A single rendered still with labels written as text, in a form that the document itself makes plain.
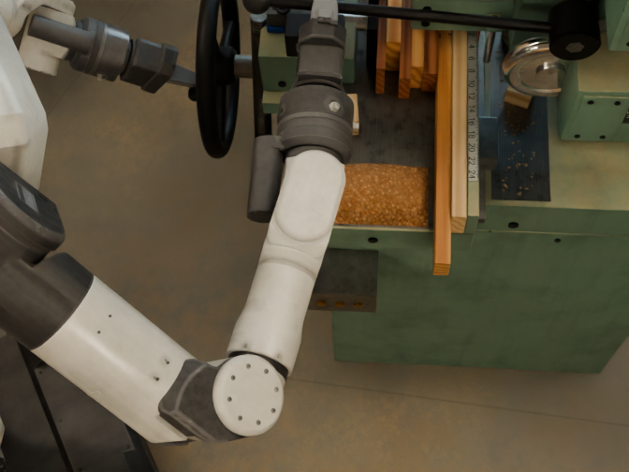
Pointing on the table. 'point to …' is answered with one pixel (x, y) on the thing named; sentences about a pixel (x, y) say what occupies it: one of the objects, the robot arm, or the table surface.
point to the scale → (473, 107)
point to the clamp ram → (368, 33)
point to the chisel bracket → (461, 11)
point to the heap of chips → (384, 195)
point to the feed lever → (569, 26)
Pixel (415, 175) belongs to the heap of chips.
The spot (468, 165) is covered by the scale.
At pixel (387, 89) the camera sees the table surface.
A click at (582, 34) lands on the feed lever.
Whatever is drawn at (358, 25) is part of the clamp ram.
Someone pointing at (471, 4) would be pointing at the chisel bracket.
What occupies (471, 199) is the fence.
